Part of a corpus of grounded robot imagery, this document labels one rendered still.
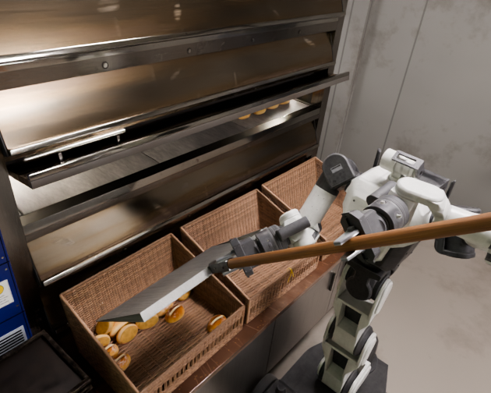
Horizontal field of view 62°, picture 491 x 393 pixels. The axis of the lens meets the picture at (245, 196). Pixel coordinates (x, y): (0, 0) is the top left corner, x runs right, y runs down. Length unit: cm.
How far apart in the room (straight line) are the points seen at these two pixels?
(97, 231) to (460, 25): 325
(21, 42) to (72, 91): 22
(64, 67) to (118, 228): 68
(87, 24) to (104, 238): 79
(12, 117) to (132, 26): 47
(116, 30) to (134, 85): 21
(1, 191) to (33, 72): 37
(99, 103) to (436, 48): 313
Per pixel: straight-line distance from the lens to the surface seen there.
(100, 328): 183
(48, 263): 166
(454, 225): 80
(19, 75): 135
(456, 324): 316
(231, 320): 177
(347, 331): 183
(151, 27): 152
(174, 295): 122
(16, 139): 138
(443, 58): 403
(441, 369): 286
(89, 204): 162
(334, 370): 213
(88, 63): 143
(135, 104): 155
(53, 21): 136
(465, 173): 424
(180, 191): 190
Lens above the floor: 206
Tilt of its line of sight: 33 degrees down
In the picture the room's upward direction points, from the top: 6 degrees clockwise
